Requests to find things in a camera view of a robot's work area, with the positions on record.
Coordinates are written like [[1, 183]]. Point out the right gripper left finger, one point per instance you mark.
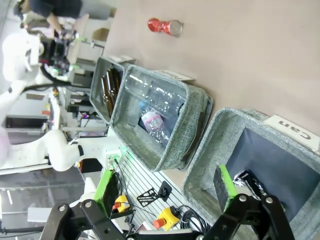
[[107, 192]]

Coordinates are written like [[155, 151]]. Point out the yellow emergency stop button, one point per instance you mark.
[[167, 217], [122, 202]]

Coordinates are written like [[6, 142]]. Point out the grey fabric basket labelled Can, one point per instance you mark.
[[215, 140]]

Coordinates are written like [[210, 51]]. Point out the brown glass bottle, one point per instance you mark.
[[115, 87], [106, 87]]

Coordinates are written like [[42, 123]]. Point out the clear bottle pink label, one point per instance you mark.
[[152, 120]]

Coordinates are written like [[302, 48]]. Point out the crushed black can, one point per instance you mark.
[[246, 180]]

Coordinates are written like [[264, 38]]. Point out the large clear plastic bottle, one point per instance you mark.
[[160, 97]]

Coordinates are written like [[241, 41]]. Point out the white sign reading Bottle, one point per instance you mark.
[[123, 58]]

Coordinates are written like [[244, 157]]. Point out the white control box green lights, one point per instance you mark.
[[115, 157]]

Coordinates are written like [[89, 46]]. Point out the person in dark shirt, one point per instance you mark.
[[62, 7]]

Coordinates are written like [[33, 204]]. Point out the grey fabric basket labelled Plastic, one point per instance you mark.
[[180, 140]]

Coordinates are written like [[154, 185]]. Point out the crushed red can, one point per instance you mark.
[[160, 25]]

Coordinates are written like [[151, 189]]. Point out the white sign reading Plastic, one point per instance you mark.
[[175, 75]]

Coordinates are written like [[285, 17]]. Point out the black metal bracket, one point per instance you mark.
[[147, 197]]

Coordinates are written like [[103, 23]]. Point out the black square mount plate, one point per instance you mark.
[[165, 190]]

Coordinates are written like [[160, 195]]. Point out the grey fabric basket labelled Bottle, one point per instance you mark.
[[96, 82]]

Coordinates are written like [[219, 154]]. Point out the cardboard box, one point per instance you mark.
[[101, 37]]

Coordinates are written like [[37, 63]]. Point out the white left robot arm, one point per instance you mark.
[[62, 150]]

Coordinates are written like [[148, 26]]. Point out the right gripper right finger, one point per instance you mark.
[[222, 185]]

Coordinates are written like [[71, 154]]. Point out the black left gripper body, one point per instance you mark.
[[58, 55]]

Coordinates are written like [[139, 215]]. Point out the white sign reading Can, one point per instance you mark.
[[295, 130]]

